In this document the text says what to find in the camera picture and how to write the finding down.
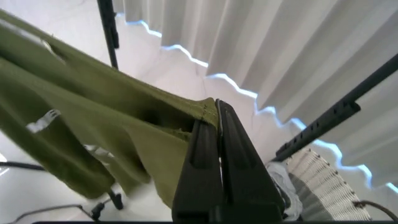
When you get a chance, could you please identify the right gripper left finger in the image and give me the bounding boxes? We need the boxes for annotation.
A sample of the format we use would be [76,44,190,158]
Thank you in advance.
[172,119,225,222]

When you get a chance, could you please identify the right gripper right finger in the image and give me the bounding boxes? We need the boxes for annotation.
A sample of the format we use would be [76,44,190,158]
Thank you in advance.
[216,98,285,222]

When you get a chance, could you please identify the green long-sleeved shirt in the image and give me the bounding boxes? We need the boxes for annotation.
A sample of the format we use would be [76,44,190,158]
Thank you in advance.
[0,9,220,208]

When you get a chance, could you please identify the white laundry basket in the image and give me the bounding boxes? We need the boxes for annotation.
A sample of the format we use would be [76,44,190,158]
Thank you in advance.
[284,147,398,222]

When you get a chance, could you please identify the black clothes rack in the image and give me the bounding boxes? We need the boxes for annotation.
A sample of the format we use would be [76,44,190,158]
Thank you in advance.
[96,0,398,162]

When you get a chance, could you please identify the pale grey shorts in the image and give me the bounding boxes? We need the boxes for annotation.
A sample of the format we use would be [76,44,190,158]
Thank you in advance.
[266,161,304,222]

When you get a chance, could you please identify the white curtain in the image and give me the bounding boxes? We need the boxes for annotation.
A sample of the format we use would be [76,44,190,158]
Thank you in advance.
[111,0,398,188]

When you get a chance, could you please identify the black cable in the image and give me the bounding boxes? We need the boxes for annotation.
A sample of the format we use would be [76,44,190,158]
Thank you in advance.
[9,201,106,224]
[0,161,47,172]

